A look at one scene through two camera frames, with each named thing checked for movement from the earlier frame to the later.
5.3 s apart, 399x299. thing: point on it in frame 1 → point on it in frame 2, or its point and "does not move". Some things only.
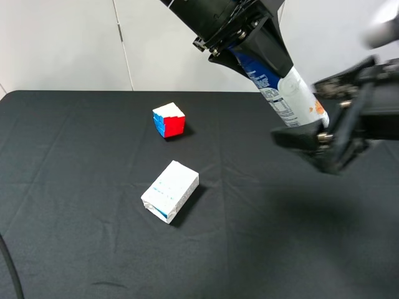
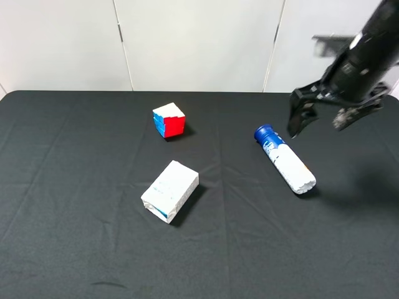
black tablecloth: x=264 y=222 does not move
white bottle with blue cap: x=289 y=95 → x=295 y=172
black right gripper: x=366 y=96 → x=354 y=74
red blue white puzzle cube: x=169 y=120 does not move
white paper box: x=169 y=190 does not move
